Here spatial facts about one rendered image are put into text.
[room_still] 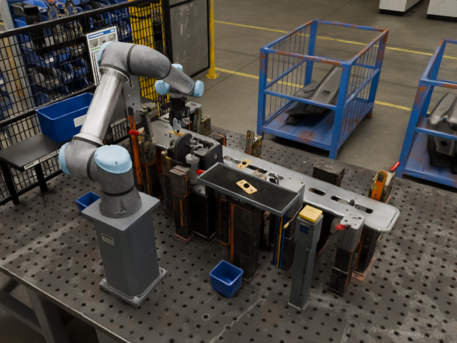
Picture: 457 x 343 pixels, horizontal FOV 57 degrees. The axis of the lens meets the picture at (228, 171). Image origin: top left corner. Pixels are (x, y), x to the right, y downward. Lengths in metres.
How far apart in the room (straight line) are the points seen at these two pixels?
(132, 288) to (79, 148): 0.59
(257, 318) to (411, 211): 1.06
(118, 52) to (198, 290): 0.99
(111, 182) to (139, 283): 0.46
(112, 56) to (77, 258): 0.91
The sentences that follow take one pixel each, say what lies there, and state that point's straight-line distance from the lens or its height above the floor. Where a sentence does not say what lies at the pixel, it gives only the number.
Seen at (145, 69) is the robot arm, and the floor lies 1.53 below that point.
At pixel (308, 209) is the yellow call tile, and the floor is 1.16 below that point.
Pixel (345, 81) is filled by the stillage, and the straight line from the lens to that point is 3.60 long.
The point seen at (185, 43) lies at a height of 0.58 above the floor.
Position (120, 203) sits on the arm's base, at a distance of 1.55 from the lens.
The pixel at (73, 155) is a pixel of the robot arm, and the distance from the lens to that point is 1.57.
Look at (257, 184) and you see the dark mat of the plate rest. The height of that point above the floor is 1.16.
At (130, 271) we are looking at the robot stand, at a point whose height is 0.86.
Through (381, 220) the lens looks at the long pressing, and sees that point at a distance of 1.78.
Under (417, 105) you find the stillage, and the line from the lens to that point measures 3.49.
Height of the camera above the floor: 2.07
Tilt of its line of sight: 33 degrees down
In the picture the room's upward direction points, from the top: straight up
